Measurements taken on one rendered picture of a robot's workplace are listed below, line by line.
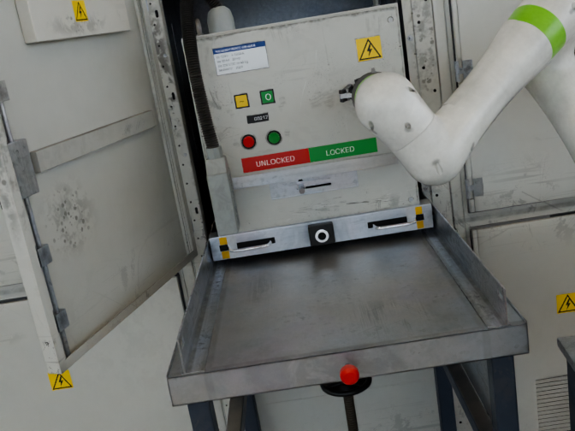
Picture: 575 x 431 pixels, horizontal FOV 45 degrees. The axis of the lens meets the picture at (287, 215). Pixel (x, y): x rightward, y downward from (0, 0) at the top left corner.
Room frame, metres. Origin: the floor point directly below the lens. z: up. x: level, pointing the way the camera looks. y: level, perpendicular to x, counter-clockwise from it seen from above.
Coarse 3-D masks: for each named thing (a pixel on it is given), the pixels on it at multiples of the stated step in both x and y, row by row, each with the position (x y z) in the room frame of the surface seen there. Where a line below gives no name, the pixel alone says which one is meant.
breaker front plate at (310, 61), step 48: (288, 48) 1.61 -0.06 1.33; (336, 48) 1.61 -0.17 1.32; (384, 48) 1.61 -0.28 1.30; (288, 96) 1.61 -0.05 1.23; (336, 96) 1.61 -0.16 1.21; (240, 144) 1.62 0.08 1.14; (288, 144) 1.61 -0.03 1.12; (240, 192) 1.62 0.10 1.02; (288, 192) 1.61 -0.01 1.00; (336, 192) 1.61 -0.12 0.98; (384, 192) 1.61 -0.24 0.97
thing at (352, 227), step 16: (400, 208) 1.60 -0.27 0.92; (304, 224) 1.60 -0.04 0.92; (336, 224) 1.60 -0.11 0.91; (352, 224) 1.60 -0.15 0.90; (368, 224) 1.60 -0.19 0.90; (384, 224) 1.60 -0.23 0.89; (432, 224) 1.59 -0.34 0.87; (240, 240) 1.61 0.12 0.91; (256, 240) 1.61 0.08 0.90; (272, 240) 1.61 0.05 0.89; (288, 240) 1.60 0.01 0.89; (304, 240) 1.60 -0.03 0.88; (336, 240) 1.60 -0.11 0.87; (240, 256) 1.61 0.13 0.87
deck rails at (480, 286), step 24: (432, 240) 1.54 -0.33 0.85; (456, 240) 1.39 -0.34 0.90; (216, 264) 1.63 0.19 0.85; (456, 264) 1.37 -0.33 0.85; (480, 264) 1.20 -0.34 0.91; (216, 288) 1.46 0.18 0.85; (480, 288) 1.22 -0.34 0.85; (504, 288) 1.07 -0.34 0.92; (192, 312) 1.24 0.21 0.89; (480, 312) 1.13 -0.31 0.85; (504, 312) 1.07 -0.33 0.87; (192, 336) 1.20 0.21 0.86; (192, 360) 1.13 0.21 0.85
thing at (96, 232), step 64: (0, 0) 1.31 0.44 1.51; (64, 0) 1.45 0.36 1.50; (128, 0) 1.74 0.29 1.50; (0, 64) 1.27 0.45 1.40; (64, 64) 1.45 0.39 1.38; (128, 64) 1.68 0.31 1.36; (0, 128) 1.19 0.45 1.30; (64, 128) 1.40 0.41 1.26; (128, 128) 1.59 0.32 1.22; (0, 192) 1.19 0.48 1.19; (64, 192) 1.35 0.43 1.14; (128, 192) 1.57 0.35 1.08; (64, 256) 1.31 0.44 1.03; (128, 256) 1.51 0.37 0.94; (192, 256) 1.73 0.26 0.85; (64, 320) 1.23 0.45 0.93
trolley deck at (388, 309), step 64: (256, 256) 1.65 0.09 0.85; (320, 256) 1.58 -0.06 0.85; (384, 256) 1.50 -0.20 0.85; (256, 320) 1.26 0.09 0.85; (320, 320) 1.21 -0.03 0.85; (384, 320) 1.17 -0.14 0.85; (448, 320) 1.12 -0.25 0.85; (512, 320) 1.09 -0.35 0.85; (192, 384) 1.08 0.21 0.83; (256, 384) 1.08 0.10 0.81; (320, 384) 1.07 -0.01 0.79
